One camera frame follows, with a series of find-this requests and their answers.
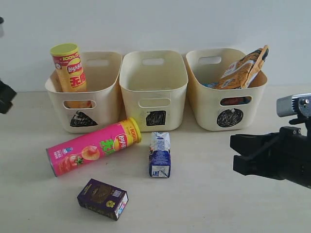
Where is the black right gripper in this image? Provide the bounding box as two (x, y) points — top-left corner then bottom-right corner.
(230, 126), (311, 189)

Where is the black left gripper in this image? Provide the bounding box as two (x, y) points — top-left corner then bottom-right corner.
(0, 81), (17, 114)

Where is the blue noodle packet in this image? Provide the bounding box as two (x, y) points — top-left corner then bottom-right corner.
(188, 82), (252, 108)

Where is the yellow Lays chips can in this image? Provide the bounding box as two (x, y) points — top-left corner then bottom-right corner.
(50, 43), (93, 109)

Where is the pink Lays chips can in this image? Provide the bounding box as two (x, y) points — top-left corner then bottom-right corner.
(46, 117), (141, 177)

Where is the orange noodle packet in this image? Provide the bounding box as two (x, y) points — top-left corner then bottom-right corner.
(212, 45), (269, 90)

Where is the purple chocolate box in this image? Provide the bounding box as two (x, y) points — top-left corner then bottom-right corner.
(77, 179), (129, 221)

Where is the cream bin circle mark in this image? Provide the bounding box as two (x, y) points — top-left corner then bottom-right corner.
(185, 48), (267, 131)

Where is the cream bin triangle mark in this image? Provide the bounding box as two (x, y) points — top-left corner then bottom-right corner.
(45, 51), (123, 133)

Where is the blue white milk carton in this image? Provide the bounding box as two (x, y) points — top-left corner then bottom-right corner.
(149, 132), (171, 178)

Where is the cream bin square mark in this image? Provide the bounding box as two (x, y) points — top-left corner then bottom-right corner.
(119, 50), (188, 132)

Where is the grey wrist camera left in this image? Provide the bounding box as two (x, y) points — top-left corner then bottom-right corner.
(0, 17), (4, 38)

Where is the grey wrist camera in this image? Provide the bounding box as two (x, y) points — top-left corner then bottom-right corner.
(0, 17), (4, 38)
(276, 93), (311, 117)

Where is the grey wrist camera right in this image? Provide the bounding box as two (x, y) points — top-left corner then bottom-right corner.
(276, 93), (311, 117)

